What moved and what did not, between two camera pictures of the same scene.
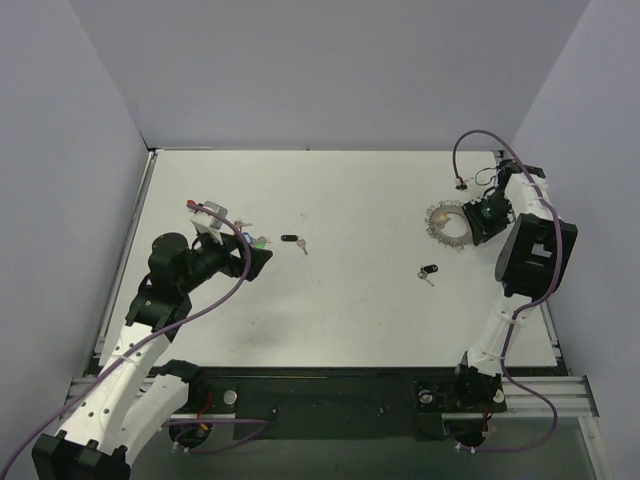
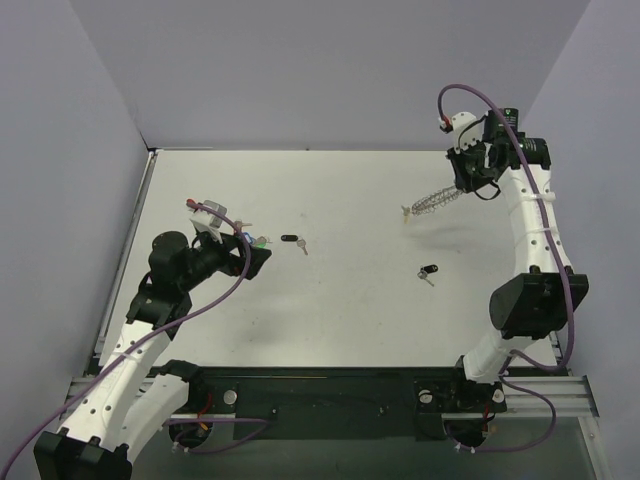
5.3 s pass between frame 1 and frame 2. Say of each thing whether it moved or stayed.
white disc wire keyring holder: moved
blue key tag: stayed
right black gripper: moved
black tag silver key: stayed
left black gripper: stayed
